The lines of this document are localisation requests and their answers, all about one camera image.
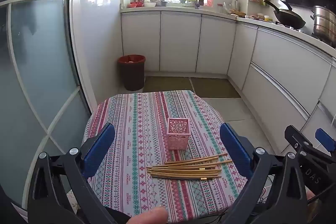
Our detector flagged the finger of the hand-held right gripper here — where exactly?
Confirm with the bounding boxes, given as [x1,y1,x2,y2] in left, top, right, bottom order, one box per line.
[285,125,311,153]
[316,128,336,153]

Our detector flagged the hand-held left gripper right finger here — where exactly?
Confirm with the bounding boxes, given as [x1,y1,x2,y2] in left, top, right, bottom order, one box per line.
[219,123,309,224]

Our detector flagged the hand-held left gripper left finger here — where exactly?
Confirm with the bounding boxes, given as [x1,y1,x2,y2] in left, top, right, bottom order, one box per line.
[28,123,132,224]

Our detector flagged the bunch of wooden chopsticks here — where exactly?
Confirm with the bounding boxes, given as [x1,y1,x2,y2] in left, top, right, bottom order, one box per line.
[146,153,234,180]

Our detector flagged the pink perforated utensil holder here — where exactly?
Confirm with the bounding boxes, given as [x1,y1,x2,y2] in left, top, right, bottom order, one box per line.
[163,117,190,151]

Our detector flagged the person's left hand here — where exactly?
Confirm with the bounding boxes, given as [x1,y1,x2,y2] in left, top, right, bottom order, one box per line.
[129,207,168,224]

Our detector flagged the white cabinet drawer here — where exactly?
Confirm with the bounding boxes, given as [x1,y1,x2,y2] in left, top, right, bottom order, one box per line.
[251,28,332,115]
[241,64,310,151]

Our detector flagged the striped patterned tablecloth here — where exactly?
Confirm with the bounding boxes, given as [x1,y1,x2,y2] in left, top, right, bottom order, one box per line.
[83,90,248,223]

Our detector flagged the olive floor mat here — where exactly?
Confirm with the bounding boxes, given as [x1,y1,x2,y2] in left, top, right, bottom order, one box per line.
[190,77,241,98]
[143,76,195,93]

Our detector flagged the brown trash bin red liner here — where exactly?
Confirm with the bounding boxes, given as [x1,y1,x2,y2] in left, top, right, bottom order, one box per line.
[117,55,146,91]

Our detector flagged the white corner cabinet door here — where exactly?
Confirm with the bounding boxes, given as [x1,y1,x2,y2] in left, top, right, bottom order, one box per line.
[227,23,259,90]

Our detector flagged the frosted glass sliding door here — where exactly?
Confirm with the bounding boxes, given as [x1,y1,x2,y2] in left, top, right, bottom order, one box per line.
[0,0,91,214]

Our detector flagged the stainless steel steamer pot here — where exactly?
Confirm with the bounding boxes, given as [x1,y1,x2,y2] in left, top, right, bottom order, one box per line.
[310,5,336,46]

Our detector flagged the black wok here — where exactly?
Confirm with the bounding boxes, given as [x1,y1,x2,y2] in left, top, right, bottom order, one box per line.
[264,0,306,30]

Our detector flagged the glass kettle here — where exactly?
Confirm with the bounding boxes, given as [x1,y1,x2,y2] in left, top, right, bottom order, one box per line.
[223,0,239,14]

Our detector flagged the white kitchen countertop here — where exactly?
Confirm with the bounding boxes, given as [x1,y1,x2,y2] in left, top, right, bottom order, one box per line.
[120,5,336,62]

